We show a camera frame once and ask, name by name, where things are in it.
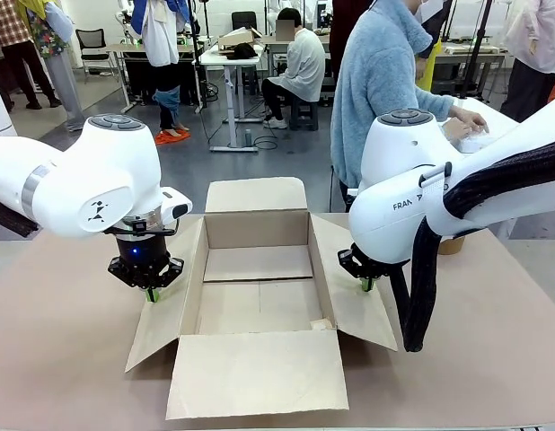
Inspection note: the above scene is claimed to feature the person in blue fleece jacket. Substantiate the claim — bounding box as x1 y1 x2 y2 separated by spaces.
330 0 456 212

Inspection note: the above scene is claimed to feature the mannequin in floral shirt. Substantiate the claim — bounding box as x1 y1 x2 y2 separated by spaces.
16 0 88 131

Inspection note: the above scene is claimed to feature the person's left hand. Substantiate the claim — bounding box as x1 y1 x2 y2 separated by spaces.
441 119 472 144

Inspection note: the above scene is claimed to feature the large brown cardboard box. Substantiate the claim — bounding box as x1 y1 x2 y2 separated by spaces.
124 177 400 421

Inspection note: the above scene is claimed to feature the open cardboard box on desk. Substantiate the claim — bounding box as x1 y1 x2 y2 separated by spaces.
216 26 264 51

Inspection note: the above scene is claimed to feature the orange cloth on floor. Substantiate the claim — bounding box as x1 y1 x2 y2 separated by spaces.
154 128 192 147

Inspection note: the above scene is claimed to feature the black tripod stand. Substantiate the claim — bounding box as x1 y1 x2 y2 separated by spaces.
456 0 494 100

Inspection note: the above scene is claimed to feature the bubble clock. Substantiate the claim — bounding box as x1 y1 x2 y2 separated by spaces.
456 128 492 154

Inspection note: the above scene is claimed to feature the mannequin in maroon garment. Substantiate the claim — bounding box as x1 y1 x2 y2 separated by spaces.
329 0 350 82

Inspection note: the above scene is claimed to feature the black high-back office chair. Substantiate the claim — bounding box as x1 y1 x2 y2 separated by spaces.
231 11 259 32

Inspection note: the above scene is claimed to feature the person's right hand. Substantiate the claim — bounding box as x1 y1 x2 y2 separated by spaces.
451 110 489 135

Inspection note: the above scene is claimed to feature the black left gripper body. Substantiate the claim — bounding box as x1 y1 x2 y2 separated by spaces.
115 233 171 289

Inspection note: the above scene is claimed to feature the white side table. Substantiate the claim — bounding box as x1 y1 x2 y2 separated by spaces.
432 93 519 156

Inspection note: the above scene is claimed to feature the person in plaid shirt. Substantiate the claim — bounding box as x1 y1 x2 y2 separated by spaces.
0 0 63 111

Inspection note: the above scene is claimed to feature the mannequin in pink shirt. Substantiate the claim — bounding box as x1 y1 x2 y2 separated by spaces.
499 0 555 122

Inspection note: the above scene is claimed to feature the beige work table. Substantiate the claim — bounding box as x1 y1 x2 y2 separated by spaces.
438 42 507 95

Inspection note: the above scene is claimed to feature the left arm black cable sleeve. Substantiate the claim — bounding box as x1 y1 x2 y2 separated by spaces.
0 195 39 237

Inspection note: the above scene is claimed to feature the mannequin with white garment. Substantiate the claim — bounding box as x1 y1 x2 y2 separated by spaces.
128 0 193 136

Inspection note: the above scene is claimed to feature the black stool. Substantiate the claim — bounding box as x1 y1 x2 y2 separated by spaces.
289 96 320 132

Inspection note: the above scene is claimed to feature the arm black cable sleeve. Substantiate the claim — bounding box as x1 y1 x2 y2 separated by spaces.
391 138 555 354
0 195 39 237

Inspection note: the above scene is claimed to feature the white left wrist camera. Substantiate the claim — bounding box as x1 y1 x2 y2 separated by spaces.
160 187 194 222

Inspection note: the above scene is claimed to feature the brown packing tape roll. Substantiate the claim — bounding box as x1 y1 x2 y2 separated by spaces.
437 235 466 256

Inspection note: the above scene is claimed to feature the black mesh office chair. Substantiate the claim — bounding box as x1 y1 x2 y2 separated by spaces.
75 28 119 84

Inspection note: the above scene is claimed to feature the black bag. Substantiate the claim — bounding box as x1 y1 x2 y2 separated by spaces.
225 43 260 61

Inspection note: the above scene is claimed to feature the right arm black cable sleeve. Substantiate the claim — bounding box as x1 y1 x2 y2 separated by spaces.
391 138 555 354

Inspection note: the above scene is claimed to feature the seated person in white shirt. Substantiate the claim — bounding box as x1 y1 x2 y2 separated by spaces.
260 7 327 130

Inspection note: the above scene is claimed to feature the mannequin with yellow apron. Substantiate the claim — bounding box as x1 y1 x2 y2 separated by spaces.
414 0 454 93

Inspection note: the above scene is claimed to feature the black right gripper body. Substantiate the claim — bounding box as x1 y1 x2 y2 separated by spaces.
348 244 395 280

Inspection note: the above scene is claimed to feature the white standing desk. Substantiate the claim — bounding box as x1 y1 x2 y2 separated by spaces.
198 42 272 154

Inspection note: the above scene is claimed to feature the person's right forearm blue sleeve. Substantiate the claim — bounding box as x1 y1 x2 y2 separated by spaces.
407 75 456 118

